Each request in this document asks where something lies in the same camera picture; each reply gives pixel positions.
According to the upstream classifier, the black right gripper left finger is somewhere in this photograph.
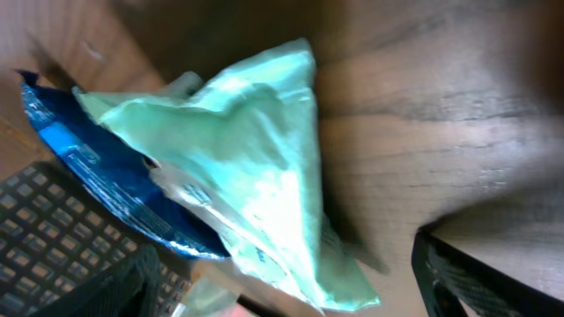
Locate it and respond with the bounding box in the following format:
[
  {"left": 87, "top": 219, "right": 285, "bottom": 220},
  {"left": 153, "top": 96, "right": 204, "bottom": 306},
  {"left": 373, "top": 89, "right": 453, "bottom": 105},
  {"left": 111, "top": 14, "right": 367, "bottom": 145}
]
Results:
[{"left": 32, "top": 245, "right": 160, "bottom": 317}]

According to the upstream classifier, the blue cookie pack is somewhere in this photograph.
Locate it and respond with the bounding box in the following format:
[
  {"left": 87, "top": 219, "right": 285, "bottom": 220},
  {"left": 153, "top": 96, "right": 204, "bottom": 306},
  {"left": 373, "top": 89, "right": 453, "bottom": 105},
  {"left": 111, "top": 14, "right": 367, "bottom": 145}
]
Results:
[{"left": 19, "top": 70, "right": 228, "bottom": 261}]

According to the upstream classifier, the grey mesh basket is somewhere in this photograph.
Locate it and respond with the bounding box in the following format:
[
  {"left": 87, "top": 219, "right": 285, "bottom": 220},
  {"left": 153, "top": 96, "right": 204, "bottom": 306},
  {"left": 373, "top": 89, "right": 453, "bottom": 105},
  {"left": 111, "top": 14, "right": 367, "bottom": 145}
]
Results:
[{"left": 1, "top": 162, "right": 190, "bottom": 316}]

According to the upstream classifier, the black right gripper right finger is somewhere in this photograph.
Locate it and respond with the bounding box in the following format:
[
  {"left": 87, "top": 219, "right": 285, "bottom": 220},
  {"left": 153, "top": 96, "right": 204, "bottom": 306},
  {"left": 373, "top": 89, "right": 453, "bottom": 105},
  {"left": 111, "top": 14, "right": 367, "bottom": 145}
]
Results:
[{"left": 412, "top": 231, "right": 563, "bottom": 316}]

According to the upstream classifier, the mint green snack packet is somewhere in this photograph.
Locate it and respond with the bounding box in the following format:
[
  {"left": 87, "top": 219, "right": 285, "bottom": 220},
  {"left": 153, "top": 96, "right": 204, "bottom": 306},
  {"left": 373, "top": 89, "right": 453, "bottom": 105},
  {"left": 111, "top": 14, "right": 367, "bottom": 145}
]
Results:
[{"left": 76, "top": 39, "right": 380, "bottom": 313}]

